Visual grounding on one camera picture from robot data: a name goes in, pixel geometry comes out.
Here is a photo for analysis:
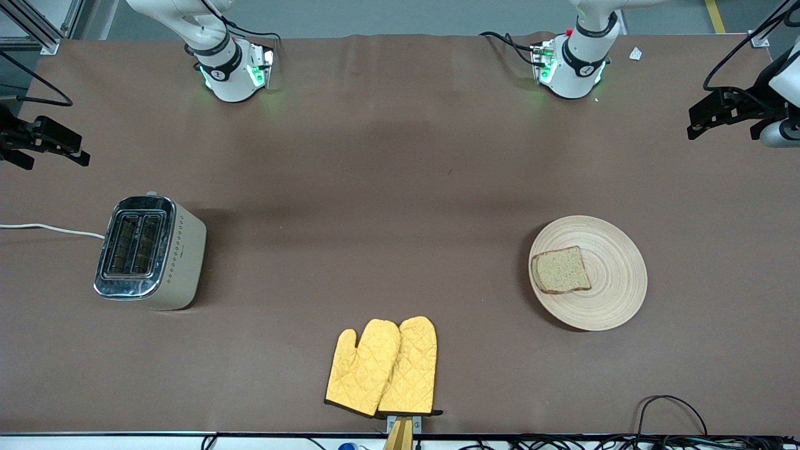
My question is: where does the cream and chrome toaster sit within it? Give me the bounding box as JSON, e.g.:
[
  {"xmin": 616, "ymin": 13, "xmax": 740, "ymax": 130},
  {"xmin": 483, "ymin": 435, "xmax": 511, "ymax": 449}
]
[{"xmin": 94, "ymin": 192, "xmax": 207, "ymax": 311}]

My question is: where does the black looped cable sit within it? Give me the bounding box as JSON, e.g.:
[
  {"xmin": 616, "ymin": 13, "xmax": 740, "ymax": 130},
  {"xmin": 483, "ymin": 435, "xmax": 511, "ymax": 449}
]
[{"xmin": 636, "ymin": 395, "xmax": 709, "ymax": 436}]

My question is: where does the white toaster power cord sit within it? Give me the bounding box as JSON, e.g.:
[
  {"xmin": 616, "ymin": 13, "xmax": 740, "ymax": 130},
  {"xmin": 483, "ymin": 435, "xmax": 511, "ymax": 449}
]
[{"xmin": 0, "ymin": 223, "xmax": 106, "ymax": 240}]

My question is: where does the small metal bracket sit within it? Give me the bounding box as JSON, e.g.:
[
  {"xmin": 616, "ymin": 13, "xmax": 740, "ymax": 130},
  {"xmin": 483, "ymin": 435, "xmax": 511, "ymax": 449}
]
[{"xmin": 386, "ymin": 414, "xmax": 423, "ymax": 434}]

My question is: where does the aluminium profile frame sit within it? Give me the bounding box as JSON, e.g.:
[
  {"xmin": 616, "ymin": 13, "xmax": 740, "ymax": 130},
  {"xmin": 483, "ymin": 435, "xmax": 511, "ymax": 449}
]
[{"xmin": 0, "ymin": 0, "xmax": 86, "ymax": 56}]

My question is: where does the tangled black cable bundle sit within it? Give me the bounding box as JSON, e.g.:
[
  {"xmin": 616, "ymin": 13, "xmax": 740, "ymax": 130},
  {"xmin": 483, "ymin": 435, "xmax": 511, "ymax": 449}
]
[{"xmin": 462, "ymin": 435, "xmax": 800, "ymax": 450}]

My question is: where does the black left arm base cable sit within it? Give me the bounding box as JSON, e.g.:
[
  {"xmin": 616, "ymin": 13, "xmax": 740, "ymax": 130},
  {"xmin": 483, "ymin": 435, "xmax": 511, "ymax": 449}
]
[{"xmin": 480, "ymin": 31, "xmax": 544, "ymax": 67}]

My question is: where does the black arm base cable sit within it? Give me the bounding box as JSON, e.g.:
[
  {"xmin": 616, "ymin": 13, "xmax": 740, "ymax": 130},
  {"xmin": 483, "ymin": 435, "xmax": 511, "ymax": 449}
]
[
  {"xmin": 200, "ymin": 0, "xmax": 282, "ymax": 63},
  {"xmin": 480, "ymin": 31, "xmax": 544, "ymax": 67}
]

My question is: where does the round light wooden plate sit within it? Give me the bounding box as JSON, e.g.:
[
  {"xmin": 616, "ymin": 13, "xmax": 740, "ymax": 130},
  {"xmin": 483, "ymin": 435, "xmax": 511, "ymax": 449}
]
[{"xmin": 529, "ymin": 216, "xmax": 648, "ymax": 332}]

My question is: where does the yellow quilted oven mitt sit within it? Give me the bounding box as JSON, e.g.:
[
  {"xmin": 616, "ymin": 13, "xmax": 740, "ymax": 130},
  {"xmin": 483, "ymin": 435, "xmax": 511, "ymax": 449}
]
[
  {"xmin": 377, "ymin": 316, "xmax": 443, "ymax": 417},
  {"xmin": 325, "ymin": 319, "xmax": 401, "ymax": 418}
]

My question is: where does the brown bread slice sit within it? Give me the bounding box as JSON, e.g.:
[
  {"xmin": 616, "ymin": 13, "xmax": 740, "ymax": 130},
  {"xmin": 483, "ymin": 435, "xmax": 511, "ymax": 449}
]
[{"xmin": 531, "ymin": 246, "xmax": 592, "ymax": 295}]

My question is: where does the black right arm base cable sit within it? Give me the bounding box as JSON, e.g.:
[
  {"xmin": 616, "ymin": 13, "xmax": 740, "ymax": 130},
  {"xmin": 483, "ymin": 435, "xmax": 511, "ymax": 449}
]
[{"xmin": 200, "ymin": 0, "xmax": 282, "ymax": 63}]

